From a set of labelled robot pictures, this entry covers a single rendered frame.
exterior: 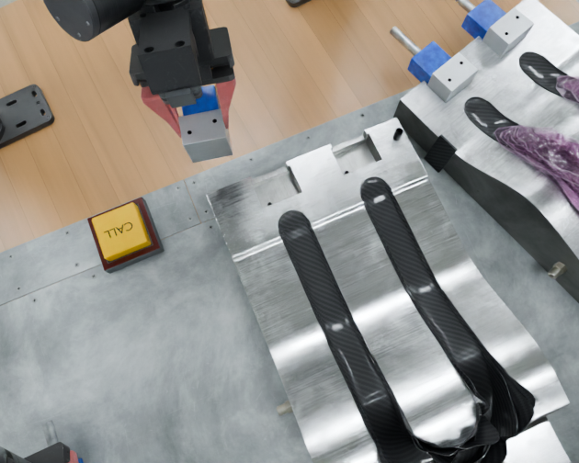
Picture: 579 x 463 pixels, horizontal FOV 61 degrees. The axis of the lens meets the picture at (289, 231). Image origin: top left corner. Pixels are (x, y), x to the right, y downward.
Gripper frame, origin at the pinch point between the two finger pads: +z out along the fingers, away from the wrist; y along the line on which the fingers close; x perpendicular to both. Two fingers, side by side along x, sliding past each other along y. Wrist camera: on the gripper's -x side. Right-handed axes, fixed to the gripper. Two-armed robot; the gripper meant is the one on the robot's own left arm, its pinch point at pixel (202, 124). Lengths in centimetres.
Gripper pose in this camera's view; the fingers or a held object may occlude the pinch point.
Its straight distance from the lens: 58.2
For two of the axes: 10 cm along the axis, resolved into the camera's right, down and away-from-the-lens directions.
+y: 9.8, -2.0, 0.3
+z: 1.2, 6.7, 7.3
